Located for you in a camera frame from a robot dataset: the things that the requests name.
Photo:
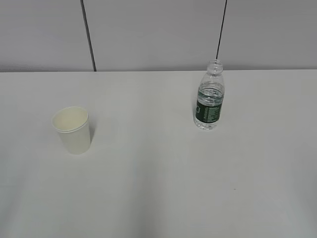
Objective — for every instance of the white paper cup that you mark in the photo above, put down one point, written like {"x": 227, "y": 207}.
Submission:
{"x": 72, "y": 126}

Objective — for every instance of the clear green-label water bottle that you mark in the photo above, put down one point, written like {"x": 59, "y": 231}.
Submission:
{"x": 210, "y": 97}

